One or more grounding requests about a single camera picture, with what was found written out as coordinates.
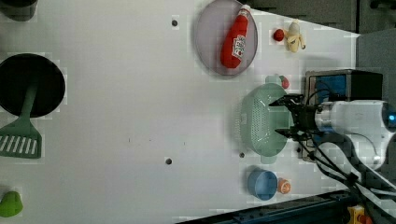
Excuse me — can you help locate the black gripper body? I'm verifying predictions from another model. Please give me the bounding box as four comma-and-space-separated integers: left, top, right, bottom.
288, 102, 318, 133

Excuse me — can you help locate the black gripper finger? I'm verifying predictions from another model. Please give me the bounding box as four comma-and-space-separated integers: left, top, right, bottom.
276, 128, 304, 140
270, 94, 304, 107

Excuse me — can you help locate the green plastic strainer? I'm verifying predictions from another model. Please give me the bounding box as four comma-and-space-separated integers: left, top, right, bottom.
239, 75, 293, 164

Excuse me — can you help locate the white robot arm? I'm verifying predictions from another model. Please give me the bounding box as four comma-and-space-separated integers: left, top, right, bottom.
271, 94, 395, 189

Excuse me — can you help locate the red plush strawberry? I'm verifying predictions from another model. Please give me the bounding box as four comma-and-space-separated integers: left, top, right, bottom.
279, 76, 290, 89

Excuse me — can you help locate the silver toaster oven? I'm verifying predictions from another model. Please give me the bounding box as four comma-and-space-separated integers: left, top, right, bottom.
305, 69, 389, 165

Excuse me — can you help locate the orange slice toy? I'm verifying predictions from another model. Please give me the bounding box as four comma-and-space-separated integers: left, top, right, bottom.
277, 178, 291, 194

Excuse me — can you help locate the blue plastic cup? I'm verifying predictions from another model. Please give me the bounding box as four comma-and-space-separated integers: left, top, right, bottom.
247, 169, 277, 201

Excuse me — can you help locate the plush peeled banana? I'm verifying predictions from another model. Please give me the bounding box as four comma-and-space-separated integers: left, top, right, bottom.
284, 20, 306, 53

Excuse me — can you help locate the small red tomato toy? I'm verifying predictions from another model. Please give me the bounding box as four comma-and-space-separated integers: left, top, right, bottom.
273, 29, 285, 42

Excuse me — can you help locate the red plush ketchup bottle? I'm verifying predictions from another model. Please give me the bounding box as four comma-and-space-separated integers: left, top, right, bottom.
220, 5, 250, 69

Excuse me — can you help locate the yellow emergency stop box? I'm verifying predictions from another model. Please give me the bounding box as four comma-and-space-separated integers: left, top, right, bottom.
347, 205, 373, 224

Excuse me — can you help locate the grey round plate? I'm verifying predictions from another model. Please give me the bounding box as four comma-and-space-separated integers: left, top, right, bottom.
194, 0, 258, 76

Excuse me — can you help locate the green slotted spatula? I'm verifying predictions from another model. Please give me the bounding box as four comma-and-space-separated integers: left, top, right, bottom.
0, 86, 42, 159

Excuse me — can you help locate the black round pan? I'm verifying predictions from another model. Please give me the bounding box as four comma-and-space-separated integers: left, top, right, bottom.
0, 53, 65, 118

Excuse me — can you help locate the dark pot at corner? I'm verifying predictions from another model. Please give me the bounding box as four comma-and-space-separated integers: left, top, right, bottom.
0, 0, 38, 21

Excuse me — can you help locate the green plush pepper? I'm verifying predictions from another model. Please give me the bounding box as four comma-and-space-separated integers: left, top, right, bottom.
0, 191, 23, 217

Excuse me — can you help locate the blue metal frame rail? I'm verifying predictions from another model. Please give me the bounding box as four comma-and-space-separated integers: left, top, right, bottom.
177, 190, 357, 224

